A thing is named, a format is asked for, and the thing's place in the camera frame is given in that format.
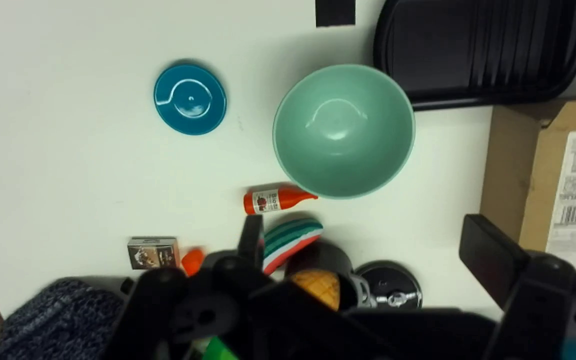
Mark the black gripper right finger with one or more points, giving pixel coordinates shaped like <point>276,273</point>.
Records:
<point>541,300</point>

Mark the yellow bread toy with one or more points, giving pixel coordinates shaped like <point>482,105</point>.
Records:
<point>316,286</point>

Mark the brown cardboard box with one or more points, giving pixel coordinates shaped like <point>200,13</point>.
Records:
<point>514,160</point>

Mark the small brown printed box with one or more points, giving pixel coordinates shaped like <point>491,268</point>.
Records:
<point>154,252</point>

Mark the black plastic tray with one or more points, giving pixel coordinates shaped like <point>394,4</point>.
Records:
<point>475,47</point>

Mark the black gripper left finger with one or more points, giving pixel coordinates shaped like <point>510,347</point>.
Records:
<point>250,243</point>

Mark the green ceramic bowl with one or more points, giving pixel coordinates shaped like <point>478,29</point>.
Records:
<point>340,133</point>

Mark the plush watermelon slice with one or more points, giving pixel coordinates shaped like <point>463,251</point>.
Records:
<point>291,236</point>

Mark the blue round plate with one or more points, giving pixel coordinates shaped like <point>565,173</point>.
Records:
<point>202,120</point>

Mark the black frying pan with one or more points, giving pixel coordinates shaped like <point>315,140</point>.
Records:
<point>388,281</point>

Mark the black rectangular block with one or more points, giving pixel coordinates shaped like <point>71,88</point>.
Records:
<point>334,13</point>

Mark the green plastic cup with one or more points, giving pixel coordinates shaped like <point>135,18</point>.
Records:
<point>217,351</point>

